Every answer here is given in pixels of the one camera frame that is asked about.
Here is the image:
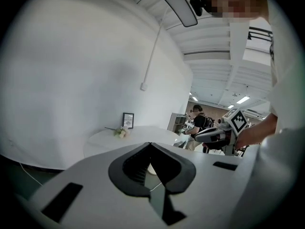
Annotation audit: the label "person's white shirt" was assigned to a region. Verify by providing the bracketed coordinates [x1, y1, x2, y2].
[265, 0, 305, 138]

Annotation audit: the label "white wall cable conduit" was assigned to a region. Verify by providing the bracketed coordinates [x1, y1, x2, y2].
[144, 8, 168, 84]

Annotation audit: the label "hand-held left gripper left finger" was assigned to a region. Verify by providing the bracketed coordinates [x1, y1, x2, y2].
[108, 142, 151, 198]

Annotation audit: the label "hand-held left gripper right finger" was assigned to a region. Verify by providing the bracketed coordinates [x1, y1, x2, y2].
[150, 143, 196, 195]

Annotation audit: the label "person's head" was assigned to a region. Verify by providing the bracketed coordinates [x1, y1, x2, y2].
[201, 0, 269, 23]

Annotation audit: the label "grey shelf unit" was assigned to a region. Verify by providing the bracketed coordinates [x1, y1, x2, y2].
[167, 112, 188, 132]

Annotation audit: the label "black head-worn camera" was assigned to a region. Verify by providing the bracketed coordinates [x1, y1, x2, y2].
[190, 0, 206, 17]

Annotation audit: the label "cream flower bunch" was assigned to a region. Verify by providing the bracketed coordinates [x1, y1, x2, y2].
[104, 125, 131, 139]

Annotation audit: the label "white curved counter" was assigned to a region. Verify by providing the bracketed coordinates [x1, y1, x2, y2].
[82, 125, 182, 176]

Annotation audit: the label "person's right forearm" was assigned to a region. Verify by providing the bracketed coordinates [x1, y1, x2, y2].
[235, 113, 278, 150]

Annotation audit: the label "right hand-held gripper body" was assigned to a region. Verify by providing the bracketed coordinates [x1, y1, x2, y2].
[194, 108, 248, 155]

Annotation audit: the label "long pendant ceiling lamp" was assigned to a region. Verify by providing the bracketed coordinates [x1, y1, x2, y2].
[149, 0, 198, 28]
[183, 51, 231, 62]

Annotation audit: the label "black mezzanine railing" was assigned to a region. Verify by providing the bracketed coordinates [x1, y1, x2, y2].
[247, 26, 274, 42]

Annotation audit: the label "ceiling light panels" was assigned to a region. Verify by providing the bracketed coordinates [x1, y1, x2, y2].
[189, 91, 263, 119]

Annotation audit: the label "black picture frame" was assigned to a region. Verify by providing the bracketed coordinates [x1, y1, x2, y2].
[122, 112, 135, 130]

